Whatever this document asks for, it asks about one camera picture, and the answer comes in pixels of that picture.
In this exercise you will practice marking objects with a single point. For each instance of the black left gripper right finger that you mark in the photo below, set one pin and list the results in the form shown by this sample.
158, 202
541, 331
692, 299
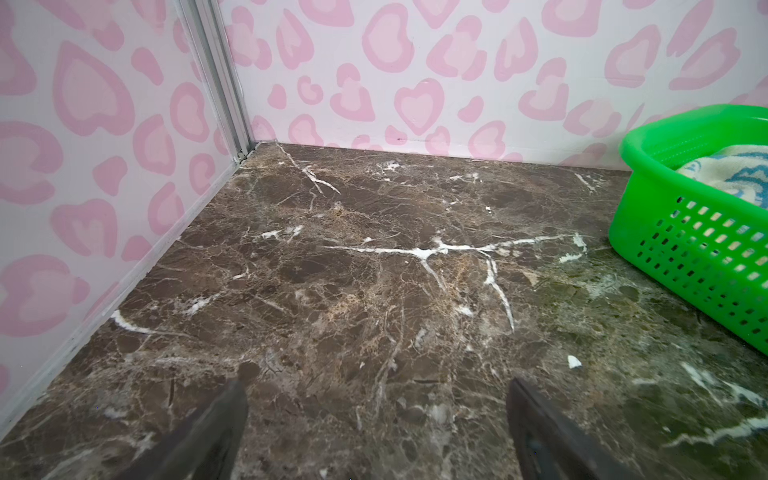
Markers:
549, 445

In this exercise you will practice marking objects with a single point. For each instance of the blue bunny pattern towel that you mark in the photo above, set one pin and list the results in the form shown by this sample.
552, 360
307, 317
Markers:
739, 170

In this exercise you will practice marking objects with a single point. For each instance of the green plastic basket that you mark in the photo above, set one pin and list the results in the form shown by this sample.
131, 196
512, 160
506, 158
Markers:
705, 245

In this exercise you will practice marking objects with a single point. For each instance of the aluminium frame corner post left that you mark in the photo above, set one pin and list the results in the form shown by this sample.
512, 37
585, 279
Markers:
203, 23

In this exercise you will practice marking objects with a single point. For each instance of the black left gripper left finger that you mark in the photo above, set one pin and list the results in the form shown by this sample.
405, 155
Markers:
204, 445

